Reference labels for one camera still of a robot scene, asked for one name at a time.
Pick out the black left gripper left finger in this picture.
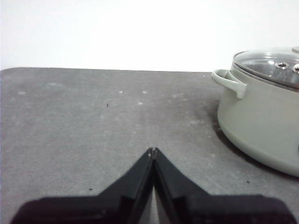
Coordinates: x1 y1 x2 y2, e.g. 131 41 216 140
10 147 154 224

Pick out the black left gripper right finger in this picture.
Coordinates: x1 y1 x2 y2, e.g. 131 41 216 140
153 147 298 224

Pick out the glass lid with green knob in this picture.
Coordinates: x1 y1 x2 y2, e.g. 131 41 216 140
233 46 299 91

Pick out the pale green electric pot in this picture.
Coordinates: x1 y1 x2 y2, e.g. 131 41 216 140
211 55 299 177

